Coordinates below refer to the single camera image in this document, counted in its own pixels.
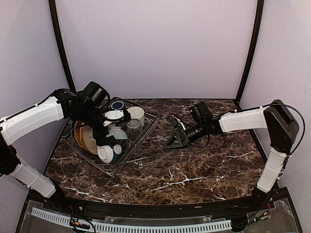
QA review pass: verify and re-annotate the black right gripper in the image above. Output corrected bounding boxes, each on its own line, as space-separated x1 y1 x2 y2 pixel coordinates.
164 120 207 149

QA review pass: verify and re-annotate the cream bird pattern plate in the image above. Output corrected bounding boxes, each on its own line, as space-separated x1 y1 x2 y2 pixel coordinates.
81 126 98 155

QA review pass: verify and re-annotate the green ribbed ceramic bowl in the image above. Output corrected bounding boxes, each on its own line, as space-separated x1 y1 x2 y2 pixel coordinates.
109 126 128 140

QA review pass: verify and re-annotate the white ceramic bowl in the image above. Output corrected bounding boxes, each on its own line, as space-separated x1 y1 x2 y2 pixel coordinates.
97 144 122 164

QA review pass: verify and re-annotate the blue polka dot plate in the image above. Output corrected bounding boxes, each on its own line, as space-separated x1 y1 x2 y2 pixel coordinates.
70 121 76 139

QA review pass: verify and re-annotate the dark blue ceramic mug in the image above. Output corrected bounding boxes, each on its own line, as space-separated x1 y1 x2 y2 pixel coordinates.
110 101 126 111

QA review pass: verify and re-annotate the clear plastic tumbler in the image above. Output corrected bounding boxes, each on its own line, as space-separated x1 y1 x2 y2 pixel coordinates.
126 119 143 140

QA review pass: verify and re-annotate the white ribbed ceramic mug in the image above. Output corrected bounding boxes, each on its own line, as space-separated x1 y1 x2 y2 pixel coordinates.
127 106 145 127

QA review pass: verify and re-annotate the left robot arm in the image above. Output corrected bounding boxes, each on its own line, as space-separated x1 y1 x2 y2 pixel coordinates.
0 82 145 212

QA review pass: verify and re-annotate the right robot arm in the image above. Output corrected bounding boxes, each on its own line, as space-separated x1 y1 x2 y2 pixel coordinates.
164 100 306 211

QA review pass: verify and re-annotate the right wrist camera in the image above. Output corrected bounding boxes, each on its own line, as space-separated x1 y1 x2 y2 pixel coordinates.
166 115 187 130

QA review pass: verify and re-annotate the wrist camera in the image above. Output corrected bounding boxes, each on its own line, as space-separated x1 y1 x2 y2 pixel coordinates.
166 115 187 130
82 81 132 127

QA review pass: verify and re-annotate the wire dish rack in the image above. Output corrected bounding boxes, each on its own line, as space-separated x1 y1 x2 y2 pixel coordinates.
64 97 159 177

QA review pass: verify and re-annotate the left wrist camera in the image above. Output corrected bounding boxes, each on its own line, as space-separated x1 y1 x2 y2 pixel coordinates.
82 81 132 127

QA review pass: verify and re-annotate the white slotted cable duct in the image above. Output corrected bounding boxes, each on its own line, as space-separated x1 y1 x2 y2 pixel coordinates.
31 207 232 233

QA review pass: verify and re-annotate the black aluminium front rail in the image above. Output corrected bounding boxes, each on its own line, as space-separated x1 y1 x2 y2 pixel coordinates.
26 186 290 221

